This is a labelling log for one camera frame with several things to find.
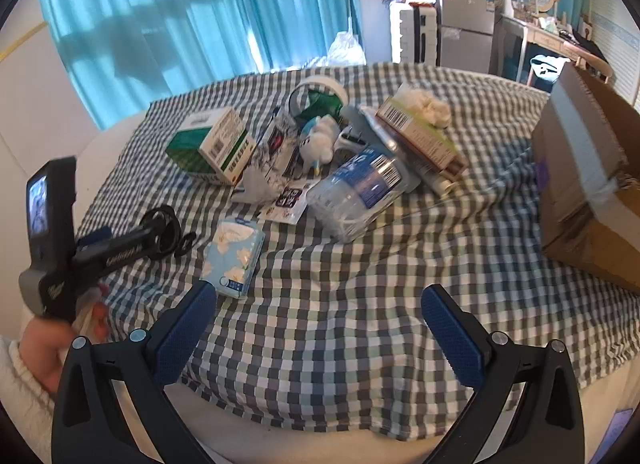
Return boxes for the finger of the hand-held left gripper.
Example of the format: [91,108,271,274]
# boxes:
[174,232,197,259]
[141,206,179,261]

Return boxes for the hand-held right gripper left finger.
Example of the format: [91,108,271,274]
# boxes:
[51,280,218,464]

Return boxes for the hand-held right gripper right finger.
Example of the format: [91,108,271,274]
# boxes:
[420,284,587,464]

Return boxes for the blue floral tissue pack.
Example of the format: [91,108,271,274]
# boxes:
[201,219,266,300]

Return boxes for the grey floral tissue pack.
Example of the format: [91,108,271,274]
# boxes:
[255,111,301,180]

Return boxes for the red green long box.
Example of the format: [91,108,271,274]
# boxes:
[375,94,471,180]

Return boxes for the cardboard box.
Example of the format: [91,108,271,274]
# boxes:
[530,63,640,292]

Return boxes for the cream lace cloth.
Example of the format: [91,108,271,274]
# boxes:
[397,84,453,130]

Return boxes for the person's left forearm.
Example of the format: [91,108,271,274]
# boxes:
[0,339,57,451]

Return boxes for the person's left hand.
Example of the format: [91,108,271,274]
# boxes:
[19,284,112,393]

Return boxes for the green white medicine box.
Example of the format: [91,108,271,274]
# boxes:
[166,106,258,187]

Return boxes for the checkered cloth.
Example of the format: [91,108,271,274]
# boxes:
[75,63,640,437]

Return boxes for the black white card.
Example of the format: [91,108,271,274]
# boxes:
[257,186,311,225]

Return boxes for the white tube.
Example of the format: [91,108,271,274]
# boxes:
[420,166,461,196]

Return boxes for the white blue plush toy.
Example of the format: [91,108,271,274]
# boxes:
[299,114,337,176]

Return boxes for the clear plastic jar blue label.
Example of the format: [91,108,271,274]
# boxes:
[306,146,416,245]

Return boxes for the black binder clip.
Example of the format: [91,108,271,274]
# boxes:
[339,125,368,150]

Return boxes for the white tape roll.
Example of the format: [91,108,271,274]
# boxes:
[287,76,351,117]

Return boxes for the teal curtain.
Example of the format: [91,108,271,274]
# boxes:
[37,0,363,132]

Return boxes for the clear plastic bag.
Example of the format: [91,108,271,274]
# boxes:
[327,30,367,67]

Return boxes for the white teal clothes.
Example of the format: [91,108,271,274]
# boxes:
[530,55,571,92]

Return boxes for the white suitcase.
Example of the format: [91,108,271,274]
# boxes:
[390,1,441,65]

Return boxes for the silver fridge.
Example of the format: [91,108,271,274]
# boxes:
[436,0,496,76]

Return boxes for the wooden chair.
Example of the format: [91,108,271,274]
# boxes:
[562,39,613,85]

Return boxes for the white vanity desk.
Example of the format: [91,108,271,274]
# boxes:
[492,11,576,87]

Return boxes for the black bag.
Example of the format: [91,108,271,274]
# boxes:
[560,29,608,65]

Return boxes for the white louvred wardrobe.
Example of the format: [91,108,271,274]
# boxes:
[585,0,640,110]

